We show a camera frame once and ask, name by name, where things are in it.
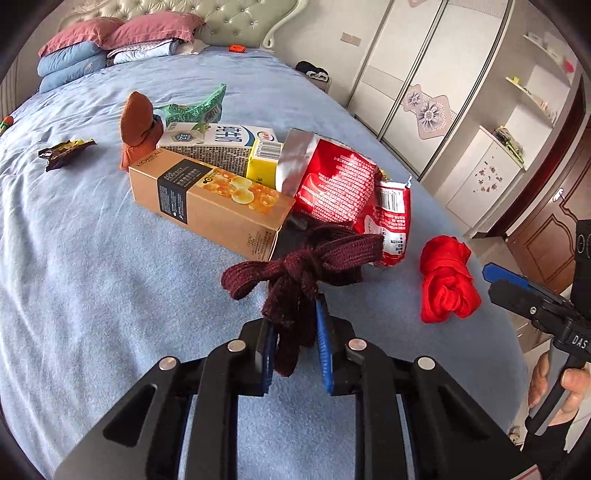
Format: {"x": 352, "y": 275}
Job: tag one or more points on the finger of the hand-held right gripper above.
{"x": 505, "y": 274}
{"x": 512, "y": 300}

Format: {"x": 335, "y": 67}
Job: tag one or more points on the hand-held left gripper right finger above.
{"x": 324, "y": 350}

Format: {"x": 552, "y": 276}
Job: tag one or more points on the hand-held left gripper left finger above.
{"x": 267, "y": 369}

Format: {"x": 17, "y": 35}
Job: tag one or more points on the dark maroon knotted sock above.
{"x": 295, "y": 267}

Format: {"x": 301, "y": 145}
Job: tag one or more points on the brown yellow snack wrapper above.
{"x": 62, "y": 154}

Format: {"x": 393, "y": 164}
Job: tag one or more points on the person's right forearm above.
{"x": 558, "y": 452}

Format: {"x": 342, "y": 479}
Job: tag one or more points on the person's right hand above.
{"x": 577, "y": 383}

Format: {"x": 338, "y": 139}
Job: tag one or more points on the red knotted cloth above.
{"x": 445, "y": 281}

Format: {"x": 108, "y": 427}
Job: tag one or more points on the brown wooden door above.
{"x": 545, "y": 221}

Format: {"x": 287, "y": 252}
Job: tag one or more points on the white low cabinet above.
{"x": 480, "y": 184}

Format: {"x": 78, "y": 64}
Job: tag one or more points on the small red snack packet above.
{"x": 392, "y": 221}

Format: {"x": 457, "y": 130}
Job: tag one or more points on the green items on cabinet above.
{"x": 510, "y": 143}

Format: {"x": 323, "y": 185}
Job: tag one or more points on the large red snack bag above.
{"x": 332, "y": 184}

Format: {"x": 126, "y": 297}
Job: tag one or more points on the gold cosmetic box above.
{"x": 207, "y": 198}

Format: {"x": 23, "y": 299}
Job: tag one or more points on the small yellow carton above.
{"x": 263, "y": 168}

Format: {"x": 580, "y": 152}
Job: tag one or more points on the white corner shelf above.
{"x": 545, "y": 78}

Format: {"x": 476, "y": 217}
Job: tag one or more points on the white sliding wardrobe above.
{"x": 415, "y": 69}

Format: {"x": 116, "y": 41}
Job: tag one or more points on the white blue milk carton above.
{"x": 221, "y": 147}

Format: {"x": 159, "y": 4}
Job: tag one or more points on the green snack bag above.
{"x": 203, "y": 108}

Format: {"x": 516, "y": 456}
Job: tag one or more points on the rust brown sock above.
{"x": 136, "y": 120}

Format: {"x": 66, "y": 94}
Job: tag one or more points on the small orange object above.
{"x": 237, "y": 48}

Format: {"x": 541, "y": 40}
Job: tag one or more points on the white folded cloth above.
{"x": 194, "y": 47}

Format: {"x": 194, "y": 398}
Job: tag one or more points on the folded light blue blankets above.
{"x": 143, "y": 51}

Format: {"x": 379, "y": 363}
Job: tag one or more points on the tufted cream headboard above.
{"x": 231, "y": 18}

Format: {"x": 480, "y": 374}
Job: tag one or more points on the pink pillow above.
{"x": 152, "y": 30}
{"x": 78, "y": 34}

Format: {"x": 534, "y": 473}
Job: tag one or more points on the orange green toy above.
{"x": 5, "y": 123}

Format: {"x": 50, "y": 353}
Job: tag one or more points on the beige wall plate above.
{"x": 351, "y": 39}

